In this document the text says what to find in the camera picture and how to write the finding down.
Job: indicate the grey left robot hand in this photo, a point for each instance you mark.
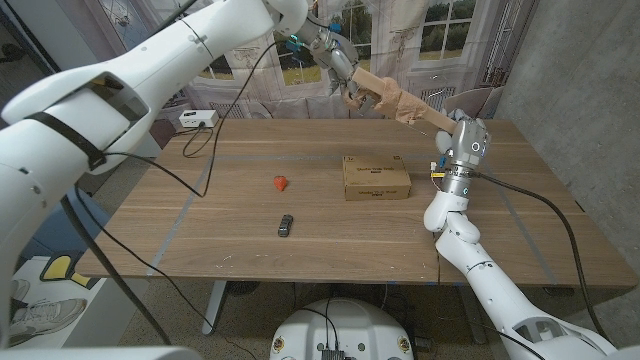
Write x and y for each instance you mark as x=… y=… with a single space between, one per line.
x=340 y=65

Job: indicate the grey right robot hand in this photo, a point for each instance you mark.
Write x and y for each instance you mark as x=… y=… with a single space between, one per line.
x=465 y=142

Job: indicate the wooden stick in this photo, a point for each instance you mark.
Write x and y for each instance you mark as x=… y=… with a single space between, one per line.
x=365 y=77

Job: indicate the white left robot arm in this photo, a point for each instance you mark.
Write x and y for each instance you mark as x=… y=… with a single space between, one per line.
x=125 y=100

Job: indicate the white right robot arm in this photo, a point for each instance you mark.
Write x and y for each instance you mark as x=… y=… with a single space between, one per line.
x=480 y=270

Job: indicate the brown cardboard box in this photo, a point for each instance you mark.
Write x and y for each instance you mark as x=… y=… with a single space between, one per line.
x=377 y=189

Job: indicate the red toy strawberry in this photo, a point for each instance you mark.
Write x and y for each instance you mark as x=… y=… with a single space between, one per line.
x=280 y=183

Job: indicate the black toy car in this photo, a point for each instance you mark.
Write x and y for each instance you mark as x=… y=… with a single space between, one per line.
x=285 y=225

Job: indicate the printed window backdrop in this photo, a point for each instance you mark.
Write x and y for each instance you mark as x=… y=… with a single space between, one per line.
x=440 y=50

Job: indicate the white power strip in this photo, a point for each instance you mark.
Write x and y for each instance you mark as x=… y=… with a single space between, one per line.
x=197 y=118

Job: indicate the grey table leg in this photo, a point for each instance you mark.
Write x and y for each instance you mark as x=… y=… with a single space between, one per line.
x=213 y=305
x=472 y=315

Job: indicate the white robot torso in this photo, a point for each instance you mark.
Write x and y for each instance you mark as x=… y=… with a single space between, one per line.
x=342 y=325

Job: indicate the blue-grey upholstered seat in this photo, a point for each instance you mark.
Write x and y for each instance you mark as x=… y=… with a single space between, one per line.
x=75 y=225

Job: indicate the yellow and black object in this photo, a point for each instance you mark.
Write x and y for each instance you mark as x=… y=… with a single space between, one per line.
x=59 y=267

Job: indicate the white sneakers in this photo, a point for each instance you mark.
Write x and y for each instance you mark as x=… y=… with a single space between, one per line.
x=45 y=315

